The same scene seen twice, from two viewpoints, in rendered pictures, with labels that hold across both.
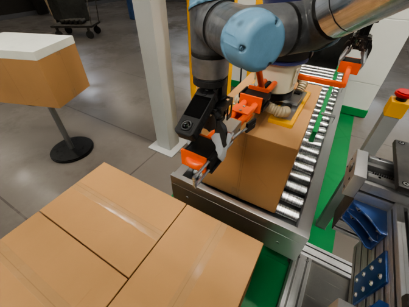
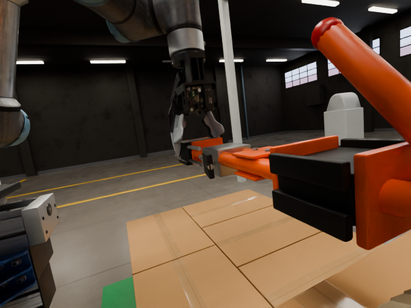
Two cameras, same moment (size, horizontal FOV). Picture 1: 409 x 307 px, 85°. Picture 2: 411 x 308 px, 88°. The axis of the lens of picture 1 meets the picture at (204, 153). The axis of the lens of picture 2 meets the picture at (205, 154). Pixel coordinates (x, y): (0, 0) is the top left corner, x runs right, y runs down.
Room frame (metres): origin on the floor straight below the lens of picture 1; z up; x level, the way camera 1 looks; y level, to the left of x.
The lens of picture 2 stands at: (0.75, -0.38, 1.14)
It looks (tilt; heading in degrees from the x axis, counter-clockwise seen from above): 8 degrees down; 128
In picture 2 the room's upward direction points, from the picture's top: 7 degrees counter-clockwise
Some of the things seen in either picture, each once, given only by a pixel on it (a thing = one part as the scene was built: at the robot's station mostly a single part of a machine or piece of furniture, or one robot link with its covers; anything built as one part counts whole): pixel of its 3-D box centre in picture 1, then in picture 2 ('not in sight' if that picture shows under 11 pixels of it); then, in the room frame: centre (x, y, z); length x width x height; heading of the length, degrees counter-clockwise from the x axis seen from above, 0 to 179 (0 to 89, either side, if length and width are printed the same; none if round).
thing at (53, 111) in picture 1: (59, 124); not in sight; (1.71, 1.33, 0.31); 0.40 x 0.40 x 0.62
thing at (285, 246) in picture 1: (229, 217); not in sight; (0.63, -0.13, 0.47); 0.70 x 0.03 x 0.15; 59
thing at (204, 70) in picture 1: (209, 65); (188, 47); (0.45, -0.01, 1.30); 0.08 x 0.08 x 0.05
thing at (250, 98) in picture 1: (254, 98); (345, 177); (0.74, -0.18, 1.08); 0.10 x 0.08 x 0.06; 58
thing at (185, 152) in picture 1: (201, 152); (202, 150); (0.44, 0.01, 1.08); 0.08 x 0.07 x 0.05; 148
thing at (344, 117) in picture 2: not in sight; (342, 120); (0.23, 6.99, 0.76); 0.76 x 0.68 x 1.52; 147
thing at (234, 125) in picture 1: (227, 129); (225, 158); (0.55, -0.07, 1.07); 0.07 x 0.07 x 0.04; 58
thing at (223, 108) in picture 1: (210, 100); (192, 85); (0.46, -0.01, 1.22); 0.09 x 0.08 x 0.12; 149
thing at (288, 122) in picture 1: (291, 102); not in sight; (0.90, -0.39, 0.97); 0.34 x 0.10 x 0.05; 148
